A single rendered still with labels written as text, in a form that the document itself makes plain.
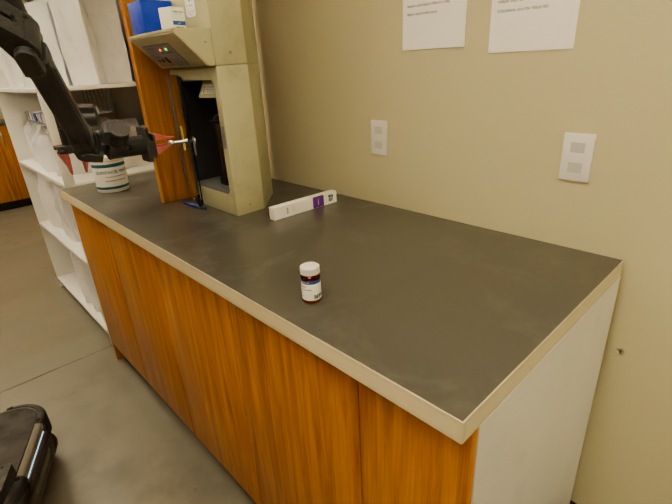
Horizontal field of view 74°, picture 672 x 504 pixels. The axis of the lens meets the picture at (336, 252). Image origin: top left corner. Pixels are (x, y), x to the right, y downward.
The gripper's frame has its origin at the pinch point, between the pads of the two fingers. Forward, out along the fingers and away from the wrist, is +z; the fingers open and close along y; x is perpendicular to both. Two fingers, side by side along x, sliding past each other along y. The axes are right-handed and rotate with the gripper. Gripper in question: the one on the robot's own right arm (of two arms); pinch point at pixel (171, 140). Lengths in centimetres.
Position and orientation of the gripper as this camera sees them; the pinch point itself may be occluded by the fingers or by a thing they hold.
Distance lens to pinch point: 154.1
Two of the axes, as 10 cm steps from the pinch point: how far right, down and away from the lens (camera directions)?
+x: -6.8, -2.6, 6.9
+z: 7.3, -3.0, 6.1
